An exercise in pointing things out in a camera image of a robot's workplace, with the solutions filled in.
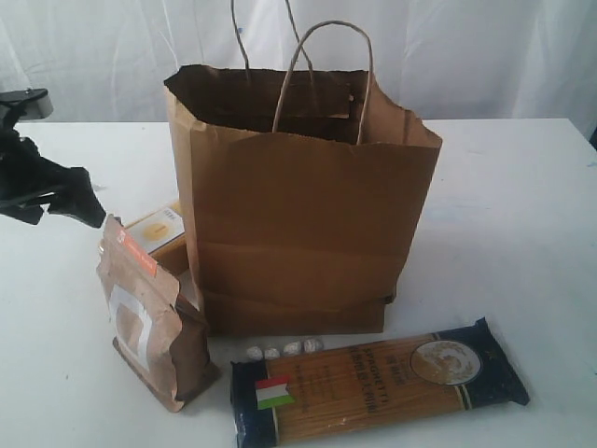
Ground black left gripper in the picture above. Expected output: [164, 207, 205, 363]
[1, 133, 106, 229]

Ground yellow millet grain pack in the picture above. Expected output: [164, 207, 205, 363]
[96, 202, 188, 279]

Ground brown kraft pouch white label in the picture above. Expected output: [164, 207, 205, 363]
[97, 215, 219, 413]

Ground brown paper shopping bag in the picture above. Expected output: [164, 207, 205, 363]
[162, 0, 443, 336]

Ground white backdrop sheet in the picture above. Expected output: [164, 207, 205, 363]
[1, 1, 596, 134]

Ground blister pack of white pills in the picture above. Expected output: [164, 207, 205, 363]
[245, 338, 324, 361]

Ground spaghetti package dark blue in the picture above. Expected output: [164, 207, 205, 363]
[230, 318, 530, 447]

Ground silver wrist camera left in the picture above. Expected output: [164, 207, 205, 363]
[1, 88, 53, 120]

